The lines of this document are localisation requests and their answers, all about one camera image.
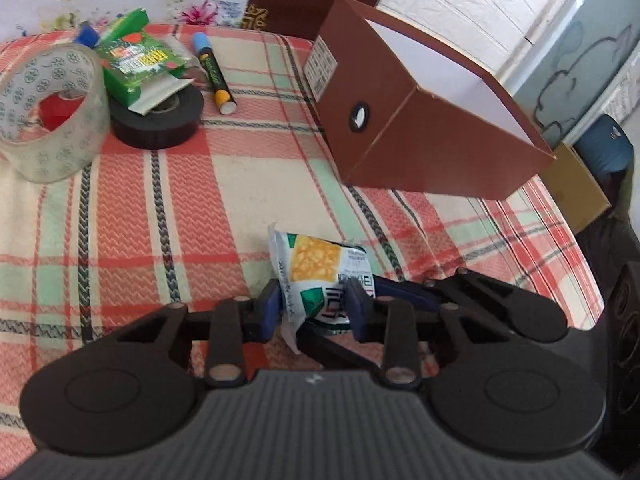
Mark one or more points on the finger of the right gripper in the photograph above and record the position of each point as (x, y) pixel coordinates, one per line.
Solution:
(422, 298)

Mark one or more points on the white cracker snack packet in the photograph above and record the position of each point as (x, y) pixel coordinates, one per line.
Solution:
(312, 273)

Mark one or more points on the tan cardboard box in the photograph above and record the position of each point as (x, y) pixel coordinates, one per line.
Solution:
(574, 189)

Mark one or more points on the brown cardboard shoe box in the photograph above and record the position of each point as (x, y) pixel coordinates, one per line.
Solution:
(403, 110)

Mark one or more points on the blue tape roll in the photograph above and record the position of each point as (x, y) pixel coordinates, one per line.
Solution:
(87, 36)

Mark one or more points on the red electrical tape roll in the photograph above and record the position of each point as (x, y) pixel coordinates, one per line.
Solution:
(55, 109)

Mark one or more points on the black electrical tape roll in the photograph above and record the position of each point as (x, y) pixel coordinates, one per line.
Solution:
(170, 124)

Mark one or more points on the clear packing tape roll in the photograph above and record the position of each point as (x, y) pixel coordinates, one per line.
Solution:
(44, 156)

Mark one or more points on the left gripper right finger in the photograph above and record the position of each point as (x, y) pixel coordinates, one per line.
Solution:
(357, 304)

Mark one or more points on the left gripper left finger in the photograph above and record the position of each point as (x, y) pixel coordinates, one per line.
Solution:
(268, 308)

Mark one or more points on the plaid bed blanket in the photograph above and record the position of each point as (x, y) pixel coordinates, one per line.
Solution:
(138, 229)

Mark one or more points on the green cardboard packet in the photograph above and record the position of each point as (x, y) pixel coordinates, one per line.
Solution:
(140, 71)

